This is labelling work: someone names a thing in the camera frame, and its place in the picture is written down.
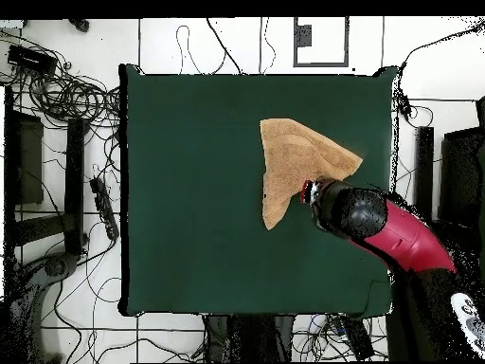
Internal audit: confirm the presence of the tan terry towel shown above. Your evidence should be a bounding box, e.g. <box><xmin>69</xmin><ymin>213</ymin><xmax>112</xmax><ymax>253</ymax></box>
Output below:
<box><xmin>260</xmin><ymin>118</ymin><xmax>364</xmax><ymax>231</ymax></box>

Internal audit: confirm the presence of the black plug adapter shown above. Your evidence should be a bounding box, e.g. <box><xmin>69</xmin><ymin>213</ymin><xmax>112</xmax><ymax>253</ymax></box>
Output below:
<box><xmin>397</xmin><ymin>94</ymin><xmax>413</xmax><ymax>122</ymax></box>

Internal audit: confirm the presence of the dark green tablecloth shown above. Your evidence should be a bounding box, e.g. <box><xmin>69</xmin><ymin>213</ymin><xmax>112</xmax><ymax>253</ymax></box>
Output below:
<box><xmin>117</xmin><ymin>63</ymin><xmax>399</xmax><ymax>319</ymax></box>

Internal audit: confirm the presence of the small grey square plate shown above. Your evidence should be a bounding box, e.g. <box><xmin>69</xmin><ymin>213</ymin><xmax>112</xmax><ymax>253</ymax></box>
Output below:
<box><xmin>295</xmin><ymin>24</ymin><xmax>313</xmax><ymax>47</ymax></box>

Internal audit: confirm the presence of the black power strip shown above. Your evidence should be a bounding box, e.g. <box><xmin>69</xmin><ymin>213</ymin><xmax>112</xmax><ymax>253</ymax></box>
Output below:
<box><xmin>88</xmin><ymin>176</ymin><xmax>120</xmax><ymax>242</ymax></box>

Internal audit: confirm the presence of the grey stand base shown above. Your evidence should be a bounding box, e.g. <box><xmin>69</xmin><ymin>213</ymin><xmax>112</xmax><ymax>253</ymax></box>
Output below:
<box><xmin>3</xmin><ymin>251</ymin><xmax>82</xmax><ymax>363</ymax></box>

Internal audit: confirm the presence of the small dark object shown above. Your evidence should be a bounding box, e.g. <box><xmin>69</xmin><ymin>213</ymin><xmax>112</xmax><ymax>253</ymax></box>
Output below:
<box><xmin>67</xmin><ymin>18</ymin><xmax>91</xmax><ymax>33</ymax></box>

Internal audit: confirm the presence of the black rectangular box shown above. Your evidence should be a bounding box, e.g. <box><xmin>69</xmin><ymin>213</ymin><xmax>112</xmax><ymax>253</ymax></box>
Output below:
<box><xmin>6</xmin><ymin>44</ymin><xmax>59</xmax><ymax>75</ymax></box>

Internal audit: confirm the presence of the grey rectangular floor frame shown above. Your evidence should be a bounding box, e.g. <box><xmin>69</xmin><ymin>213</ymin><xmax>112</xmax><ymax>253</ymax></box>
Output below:
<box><xmin>292</xmin><ymin>16</ymin><xmax>350</xmax><ymax>68</ymax></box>

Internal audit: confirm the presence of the blue and black cable bundle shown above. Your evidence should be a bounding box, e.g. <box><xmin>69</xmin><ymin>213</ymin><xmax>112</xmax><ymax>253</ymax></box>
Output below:
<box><xmin>291</xmin><ymin>313</ymin><xmax>389</xmax><ymax>363</ymax></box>

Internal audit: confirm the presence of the black frame stand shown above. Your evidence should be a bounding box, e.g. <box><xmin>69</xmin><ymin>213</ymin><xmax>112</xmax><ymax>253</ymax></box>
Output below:
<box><xmin>3</xmin><ymin>85</ymin><xmax>91</xmax><ymax>263</ymax></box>
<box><xmin>410</xmin><ymin>96</ymin><xmax>485</xmax><ymax>263</ymax></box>

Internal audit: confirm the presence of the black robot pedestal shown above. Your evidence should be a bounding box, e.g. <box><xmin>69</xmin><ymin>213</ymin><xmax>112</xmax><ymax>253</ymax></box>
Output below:
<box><xmin>203</xmin><ymin>314</ymin><xmax>296</xmax><ymax>363</ymax></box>

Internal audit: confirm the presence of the thick black cable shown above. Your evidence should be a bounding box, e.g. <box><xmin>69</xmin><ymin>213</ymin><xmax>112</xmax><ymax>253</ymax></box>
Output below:
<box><xmin>205</xmin><ymin>16</ymin><xmax>243</xmax><ymax>76</ymax></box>

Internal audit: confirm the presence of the thin looped black cable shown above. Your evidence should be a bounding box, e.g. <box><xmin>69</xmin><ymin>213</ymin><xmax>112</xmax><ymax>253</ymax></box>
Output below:
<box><xmin>174</xmin><ymin>24</ymin><xmax>228</xmax><ymax>76</ymax></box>

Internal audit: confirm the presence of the long black cable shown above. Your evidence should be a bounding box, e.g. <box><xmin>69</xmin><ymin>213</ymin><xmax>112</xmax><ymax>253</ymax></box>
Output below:
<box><xmin>399</xmin><ymin>18</ymin><xmax>485</xmax><ymax>71</ymax></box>

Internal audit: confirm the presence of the black cable tangle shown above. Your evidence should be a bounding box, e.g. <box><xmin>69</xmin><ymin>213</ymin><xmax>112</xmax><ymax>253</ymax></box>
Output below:
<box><xmin>0</xmin><ymin>29</ymin><xmax>122</xmax><ymax>130</ymax></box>

